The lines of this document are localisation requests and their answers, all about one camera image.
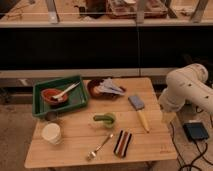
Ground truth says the striped rectangular block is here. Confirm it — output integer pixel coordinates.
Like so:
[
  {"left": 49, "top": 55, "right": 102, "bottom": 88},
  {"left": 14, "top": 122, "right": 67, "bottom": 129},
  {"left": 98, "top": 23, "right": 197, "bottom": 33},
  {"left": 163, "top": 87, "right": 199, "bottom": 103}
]
[{"left": 113, "top": 130, "right": 132, "bottom": 158}]

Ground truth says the blue brush yellow handle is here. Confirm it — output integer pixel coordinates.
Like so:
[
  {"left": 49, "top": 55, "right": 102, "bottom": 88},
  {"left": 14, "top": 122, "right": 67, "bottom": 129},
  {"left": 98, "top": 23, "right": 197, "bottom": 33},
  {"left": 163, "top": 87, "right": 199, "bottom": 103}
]
[{"left": 128, "top": 95, "right": 150, "bottom": 132}]

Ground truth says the green cup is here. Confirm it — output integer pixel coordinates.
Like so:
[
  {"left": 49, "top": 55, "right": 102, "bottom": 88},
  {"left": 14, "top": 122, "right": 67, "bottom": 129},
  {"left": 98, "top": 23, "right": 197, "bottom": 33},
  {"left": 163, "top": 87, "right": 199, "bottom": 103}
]
[{"left": 93, "top": 113, "right": 116, "bottom": 128}]

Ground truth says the black floor cable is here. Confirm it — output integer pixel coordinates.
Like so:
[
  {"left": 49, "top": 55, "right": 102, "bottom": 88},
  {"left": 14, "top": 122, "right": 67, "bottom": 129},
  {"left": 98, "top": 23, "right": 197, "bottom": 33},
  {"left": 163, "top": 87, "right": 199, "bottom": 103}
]
[{"left": 169, "top": 121, "right": 213, "bottom": 171}]

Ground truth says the green plastic tray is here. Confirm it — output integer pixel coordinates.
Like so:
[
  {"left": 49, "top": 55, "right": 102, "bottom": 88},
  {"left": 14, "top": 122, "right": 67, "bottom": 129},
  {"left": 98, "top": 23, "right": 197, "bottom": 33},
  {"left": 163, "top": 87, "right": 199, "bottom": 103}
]
[{"left": 32, "top": 75, "right": 88, "bottom": 118}]

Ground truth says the gold metal fork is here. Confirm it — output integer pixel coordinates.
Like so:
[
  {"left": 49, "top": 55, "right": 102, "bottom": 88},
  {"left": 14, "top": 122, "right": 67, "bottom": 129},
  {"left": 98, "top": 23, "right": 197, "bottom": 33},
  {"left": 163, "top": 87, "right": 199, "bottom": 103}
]
[{"left": 86, "top": 134, "right": 114, "bottom": 161}]

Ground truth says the dark brown plate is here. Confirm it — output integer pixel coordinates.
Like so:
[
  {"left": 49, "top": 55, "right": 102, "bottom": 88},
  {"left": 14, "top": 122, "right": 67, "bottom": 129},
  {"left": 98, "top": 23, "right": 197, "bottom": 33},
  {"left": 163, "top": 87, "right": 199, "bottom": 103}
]
[{"left": 87, "top": 79, "right": 126, "bottom": 99}]

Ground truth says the brown clay bowl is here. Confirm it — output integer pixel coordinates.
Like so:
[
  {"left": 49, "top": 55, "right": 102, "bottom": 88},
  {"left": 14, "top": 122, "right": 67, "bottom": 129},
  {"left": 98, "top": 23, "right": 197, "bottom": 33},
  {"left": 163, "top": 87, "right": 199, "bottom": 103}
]
[{"left": 41, "top": 88, "right": 68, "bottom": 106}]

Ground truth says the black foot pedal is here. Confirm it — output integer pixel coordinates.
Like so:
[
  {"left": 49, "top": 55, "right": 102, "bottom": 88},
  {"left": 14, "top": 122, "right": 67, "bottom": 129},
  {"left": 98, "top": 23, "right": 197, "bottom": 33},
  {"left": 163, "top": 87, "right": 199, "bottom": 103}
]
[{"left": 183, "top": 122, "right": 209, "bottom": 141}]

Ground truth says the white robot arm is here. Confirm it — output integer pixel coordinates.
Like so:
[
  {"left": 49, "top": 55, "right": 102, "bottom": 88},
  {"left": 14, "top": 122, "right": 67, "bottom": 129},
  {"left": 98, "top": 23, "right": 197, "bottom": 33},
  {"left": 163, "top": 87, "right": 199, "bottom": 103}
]
[{"left": 158, "top": 63, "right": 213, "bottom": 124}]

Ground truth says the white paper cup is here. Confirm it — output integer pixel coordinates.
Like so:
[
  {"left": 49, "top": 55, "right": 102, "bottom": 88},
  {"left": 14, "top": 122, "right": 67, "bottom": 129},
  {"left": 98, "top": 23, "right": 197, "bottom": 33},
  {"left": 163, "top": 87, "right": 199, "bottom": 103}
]
[{"left": 41, "top": 123, "right": 62, "bottom": 145}]

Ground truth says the grey blue cloth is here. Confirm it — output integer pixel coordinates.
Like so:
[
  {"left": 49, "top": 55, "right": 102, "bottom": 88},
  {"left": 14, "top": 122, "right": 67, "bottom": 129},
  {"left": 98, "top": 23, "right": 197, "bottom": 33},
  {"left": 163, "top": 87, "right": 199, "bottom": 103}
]
[{"left": 97, "top": 78, "right": 124, "bottom": 95}]

